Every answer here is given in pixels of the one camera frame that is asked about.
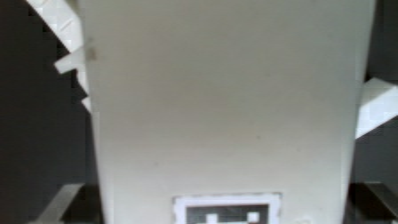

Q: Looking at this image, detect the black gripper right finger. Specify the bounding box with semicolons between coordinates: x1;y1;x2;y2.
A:
348;182;398;224

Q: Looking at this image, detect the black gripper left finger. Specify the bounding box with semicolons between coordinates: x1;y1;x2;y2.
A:
26;183;99;224

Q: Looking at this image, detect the white cabinet top block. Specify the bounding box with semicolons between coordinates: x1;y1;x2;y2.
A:
77;0;374;224

